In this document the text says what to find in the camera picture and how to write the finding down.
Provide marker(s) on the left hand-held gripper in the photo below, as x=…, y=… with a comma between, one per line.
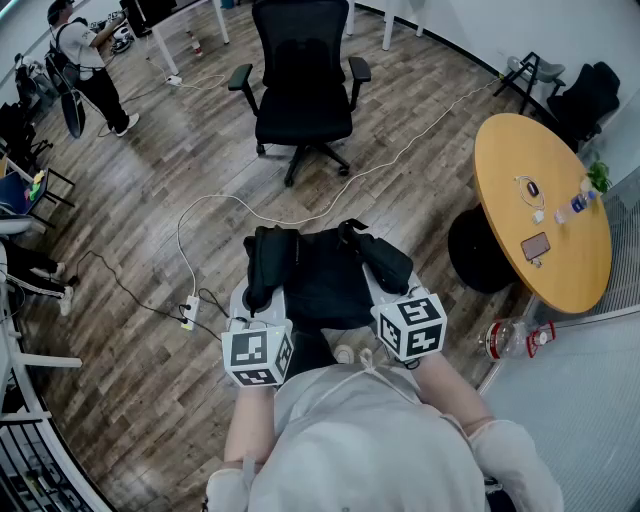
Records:
x=257, y=352

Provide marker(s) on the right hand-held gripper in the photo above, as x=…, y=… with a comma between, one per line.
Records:
x=412, y=327

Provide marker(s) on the black garment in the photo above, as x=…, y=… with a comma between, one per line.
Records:
x=325, y=280

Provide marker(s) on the black mesh office chair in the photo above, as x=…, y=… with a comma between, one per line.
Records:
x=300, y=115

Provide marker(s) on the person's left forearm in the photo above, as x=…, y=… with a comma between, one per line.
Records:
x=250, y=425

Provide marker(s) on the person's right forearm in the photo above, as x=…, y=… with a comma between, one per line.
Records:
x=450, y=395

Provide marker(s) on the white power strip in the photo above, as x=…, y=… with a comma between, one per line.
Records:
x=190, y=312
x=174, y=80

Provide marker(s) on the person's black trousers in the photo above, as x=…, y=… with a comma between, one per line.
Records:
x=310, y=355

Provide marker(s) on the person's white shoe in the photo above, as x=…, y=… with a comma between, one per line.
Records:
x=345, y=354

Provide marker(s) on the large clear water jug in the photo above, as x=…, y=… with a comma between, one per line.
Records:
x=510, y=339

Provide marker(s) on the small key bunch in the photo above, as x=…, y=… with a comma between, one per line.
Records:
x=536, y=262

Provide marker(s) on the brown smartphone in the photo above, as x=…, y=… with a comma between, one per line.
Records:
x=536, y=246

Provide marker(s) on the person's white shirt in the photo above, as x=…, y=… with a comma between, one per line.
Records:
x=370, y=450

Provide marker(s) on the small white charger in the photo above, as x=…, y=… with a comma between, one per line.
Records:
x=538, y=217

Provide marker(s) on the dark earbud case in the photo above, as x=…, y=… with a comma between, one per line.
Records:
x=531, y=188

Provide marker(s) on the round yellow wooden table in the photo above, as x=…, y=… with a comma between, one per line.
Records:
x=575, y=270

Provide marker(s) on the clear plastic water bottle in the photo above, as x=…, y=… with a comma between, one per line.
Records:
x=572, y=207

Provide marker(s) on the small green potted plant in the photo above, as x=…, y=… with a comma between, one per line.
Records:
x=599, y=175

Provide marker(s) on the white shelf rack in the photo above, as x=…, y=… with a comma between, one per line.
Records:
x=20, y=360

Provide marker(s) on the colourful toy pieces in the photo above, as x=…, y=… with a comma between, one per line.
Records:
x=36, y=184

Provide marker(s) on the red label drink bottle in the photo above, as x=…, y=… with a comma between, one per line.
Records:
x=195, y=45

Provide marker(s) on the white desk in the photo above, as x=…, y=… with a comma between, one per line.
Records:
x=165, y=42

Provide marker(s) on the black monitor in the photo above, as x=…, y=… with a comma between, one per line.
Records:
x=150, y=12

